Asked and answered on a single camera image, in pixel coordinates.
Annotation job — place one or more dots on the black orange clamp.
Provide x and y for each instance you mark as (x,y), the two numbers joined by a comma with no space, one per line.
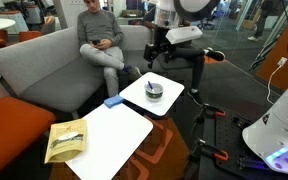
(214,151)
(214,111)

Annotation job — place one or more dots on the orange upholstered seat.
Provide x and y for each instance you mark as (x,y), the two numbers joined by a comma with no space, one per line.
(10,130)

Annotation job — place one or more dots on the yellow paper pouch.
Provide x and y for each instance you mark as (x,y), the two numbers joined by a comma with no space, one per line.
(65,141)

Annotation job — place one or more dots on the blue sponge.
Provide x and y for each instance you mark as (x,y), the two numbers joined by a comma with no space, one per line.
(113,101)

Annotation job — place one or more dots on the black office chair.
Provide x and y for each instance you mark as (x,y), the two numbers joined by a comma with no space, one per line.
(207,21)

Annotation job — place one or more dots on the small white square table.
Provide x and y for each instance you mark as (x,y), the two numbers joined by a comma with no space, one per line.
(150,106)

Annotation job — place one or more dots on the blue pen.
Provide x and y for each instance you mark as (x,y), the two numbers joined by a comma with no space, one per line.
(150,86)

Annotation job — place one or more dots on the man in grey sweater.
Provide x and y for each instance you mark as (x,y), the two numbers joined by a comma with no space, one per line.
(97,26)

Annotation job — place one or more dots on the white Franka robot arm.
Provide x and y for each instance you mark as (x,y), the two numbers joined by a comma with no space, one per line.
(280,133)

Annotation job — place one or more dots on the black smartphone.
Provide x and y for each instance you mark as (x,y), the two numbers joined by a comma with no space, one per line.
(96,42)

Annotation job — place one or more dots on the walking person in dark clothes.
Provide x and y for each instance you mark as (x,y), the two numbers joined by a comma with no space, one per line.
(262,20)

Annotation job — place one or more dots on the grey fabric sofa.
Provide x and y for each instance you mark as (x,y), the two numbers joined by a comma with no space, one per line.
(50,66)

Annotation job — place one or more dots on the white wall charger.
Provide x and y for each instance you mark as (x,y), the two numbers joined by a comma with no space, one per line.
(282,61)

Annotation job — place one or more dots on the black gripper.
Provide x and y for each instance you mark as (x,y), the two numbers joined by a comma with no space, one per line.
(160,50)

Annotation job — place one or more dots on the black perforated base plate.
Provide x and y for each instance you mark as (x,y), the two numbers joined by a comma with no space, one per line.
(224,133)

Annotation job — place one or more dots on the large white square table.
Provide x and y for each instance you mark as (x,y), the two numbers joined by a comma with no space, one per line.
(114,140)

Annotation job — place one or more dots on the tan chair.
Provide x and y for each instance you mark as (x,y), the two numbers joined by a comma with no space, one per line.
(49,25)

